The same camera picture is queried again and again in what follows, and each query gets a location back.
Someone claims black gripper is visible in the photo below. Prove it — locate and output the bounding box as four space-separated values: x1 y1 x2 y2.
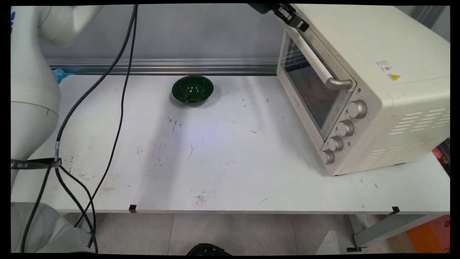
247 4 310 32

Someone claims oven glass door with handle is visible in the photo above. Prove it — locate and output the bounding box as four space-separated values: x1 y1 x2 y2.
277 16 357 141

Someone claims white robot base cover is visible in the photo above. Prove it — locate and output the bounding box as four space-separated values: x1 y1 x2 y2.
11 202 95 253

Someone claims cream toaster oven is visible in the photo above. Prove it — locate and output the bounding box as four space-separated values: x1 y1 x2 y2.
277 4 450 177

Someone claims large silver oven knob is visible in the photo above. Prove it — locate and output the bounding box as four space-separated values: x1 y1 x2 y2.
348 100 368 119

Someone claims dark green glass bowl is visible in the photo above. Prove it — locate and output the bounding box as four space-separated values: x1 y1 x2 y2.
172 75 214 105

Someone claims red packet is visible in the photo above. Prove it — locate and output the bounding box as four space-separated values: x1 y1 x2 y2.
432 147 450 177

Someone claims grey table leg foot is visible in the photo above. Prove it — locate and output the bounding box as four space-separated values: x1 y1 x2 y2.
346 214 437 249

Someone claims blue bubble wrap sheet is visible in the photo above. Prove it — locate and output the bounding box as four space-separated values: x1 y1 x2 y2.
52 68 77 84

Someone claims black round floor object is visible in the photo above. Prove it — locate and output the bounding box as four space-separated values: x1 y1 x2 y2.
186 243 233 256

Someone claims orange box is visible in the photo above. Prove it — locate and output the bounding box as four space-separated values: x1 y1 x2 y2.
406 215 450 254

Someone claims grey table leg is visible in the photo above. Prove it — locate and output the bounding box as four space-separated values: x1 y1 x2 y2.
75 213 97 235

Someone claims aluminium rail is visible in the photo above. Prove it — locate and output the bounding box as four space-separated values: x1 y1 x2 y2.
45 58 279 76

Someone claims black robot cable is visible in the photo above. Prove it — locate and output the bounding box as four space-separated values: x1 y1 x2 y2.
20 4 139 253
54 4 139 253

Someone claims black velcro cable strap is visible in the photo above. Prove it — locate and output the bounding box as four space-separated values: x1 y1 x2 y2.
11 158 63 170

